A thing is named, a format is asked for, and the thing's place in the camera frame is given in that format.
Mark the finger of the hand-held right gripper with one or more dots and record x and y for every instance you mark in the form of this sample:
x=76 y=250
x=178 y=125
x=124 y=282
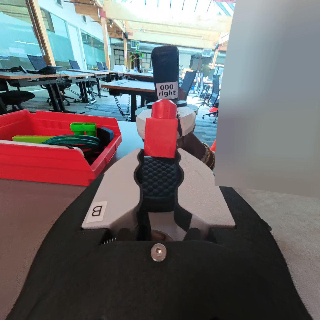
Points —
x=143 y=122
x=186 y=120

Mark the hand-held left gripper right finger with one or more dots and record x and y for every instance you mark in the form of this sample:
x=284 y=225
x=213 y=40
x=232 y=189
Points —
x=202 y=195

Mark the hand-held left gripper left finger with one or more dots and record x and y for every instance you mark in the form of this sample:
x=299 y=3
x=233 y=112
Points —
x=117 y=185

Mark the red toy building block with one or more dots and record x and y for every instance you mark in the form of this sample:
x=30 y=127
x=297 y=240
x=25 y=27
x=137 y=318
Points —
x=161 y=135

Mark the white object in bin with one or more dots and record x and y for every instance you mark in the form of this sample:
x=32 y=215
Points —
x=6 y=143

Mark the person's right hand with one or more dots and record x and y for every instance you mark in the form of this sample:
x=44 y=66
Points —
x=192 y=143

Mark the black office chair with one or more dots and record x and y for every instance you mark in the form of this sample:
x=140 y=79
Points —
x=187 y=82
x=15 y=96
x=215 y=92
x=63 y=87

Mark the wooden-edged office desk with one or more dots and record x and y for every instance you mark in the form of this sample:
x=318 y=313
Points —
x=82 y=72
x=25 y=75
x=130 y=86
x=137 y=74

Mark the green potted plant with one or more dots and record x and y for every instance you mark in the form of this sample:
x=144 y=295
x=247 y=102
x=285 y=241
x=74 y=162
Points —
x=136 y=56

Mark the blue and black block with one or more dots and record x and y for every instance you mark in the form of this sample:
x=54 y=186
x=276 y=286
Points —
x=106 y=135

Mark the green toy building block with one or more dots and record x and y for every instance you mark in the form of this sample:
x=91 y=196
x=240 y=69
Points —
x=83 y=128

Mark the red plastic bin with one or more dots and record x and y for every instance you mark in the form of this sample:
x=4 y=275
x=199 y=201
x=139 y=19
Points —
x=50 y=170

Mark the flat green plastic piece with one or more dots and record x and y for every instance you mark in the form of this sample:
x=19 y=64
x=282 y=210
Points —
x=30 y=138

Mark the open laptop on stand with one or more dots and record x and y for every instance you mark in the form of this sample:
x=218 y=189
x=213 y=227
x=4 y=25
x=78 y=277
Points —
x=37 y=62

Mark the wall air conditioner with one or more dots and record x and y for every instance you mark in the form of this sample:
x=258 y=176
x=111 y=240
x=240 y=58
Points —
x=135 y=44
x=207 y=52

